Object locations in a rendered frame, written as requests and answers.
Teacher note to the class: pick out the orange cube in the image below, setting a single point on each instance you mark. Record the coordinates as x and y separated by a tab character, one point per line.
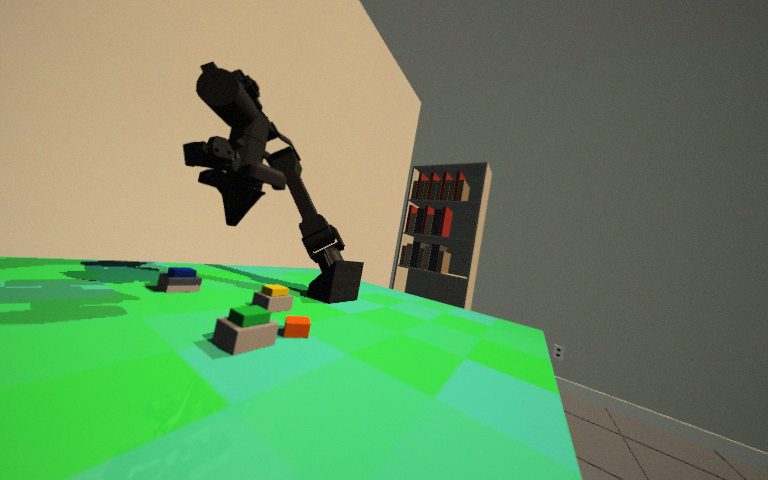
296	326

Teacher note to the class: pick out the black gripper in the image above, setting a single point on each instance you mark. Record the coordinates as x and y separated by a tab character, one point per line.
240	191

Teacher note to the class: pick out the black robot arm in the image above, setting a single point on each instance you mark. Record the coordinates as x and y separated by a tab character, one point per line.
234	98

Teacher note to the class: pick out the blue button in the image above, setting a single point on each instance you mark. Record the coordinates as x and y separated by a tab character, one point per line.
179	280

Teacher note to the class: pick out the yellow button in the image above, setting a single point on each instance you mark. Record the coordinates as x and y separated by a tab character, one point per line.
274	298

